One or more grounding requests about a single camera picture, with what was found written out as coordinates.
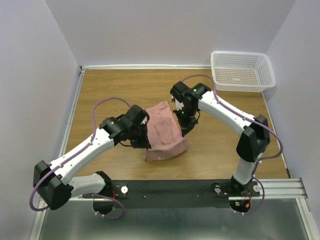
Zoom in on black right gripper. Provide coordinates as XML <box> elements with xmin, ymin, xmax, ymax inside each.
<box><xmin>172</xmin><ymin>105</ymin><xmax>198</xmax><ymax>137</ymax></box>

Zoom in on pink printed t shirt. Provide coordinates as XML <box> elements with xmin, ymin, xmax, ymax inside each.
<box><xmin>144</xmin><ymin>101</ymin><xmax>189</xmax><ymax>162</ymax></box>

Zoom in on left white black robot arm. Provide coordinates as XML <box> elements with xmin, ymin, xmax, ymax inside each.
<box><xmin>32</xmin><ymin>105</ymin><xmax>151</xmax><ymax>210</ymax></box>

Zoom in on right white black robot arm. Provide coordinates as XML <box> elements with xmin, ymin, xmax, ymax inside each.
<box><xmin>170</xmin><ymin>81</ymin><xmax>270</xmax><ymax>196</ymax></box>

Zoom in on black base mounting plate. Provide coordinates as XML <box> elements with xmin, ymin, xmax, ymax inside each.
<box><xmin>83</xmin><ymin>179</ymin><xmax>260</xmax><ymax>214</ymax></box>

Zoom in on white plastic basket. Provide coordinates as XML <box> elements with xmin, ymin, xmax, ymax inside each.
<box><xmin>210</xmin><ymin>51</ymin><xmax>276</xmax><ymax>93</ymax></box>

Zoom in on front aluminium frame rail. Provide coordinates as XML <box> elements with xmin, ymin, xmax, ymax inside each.
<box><xmin>41</xmin><ymin>177</ymin><xmax>308</xmax><ymax>201</ymax></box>

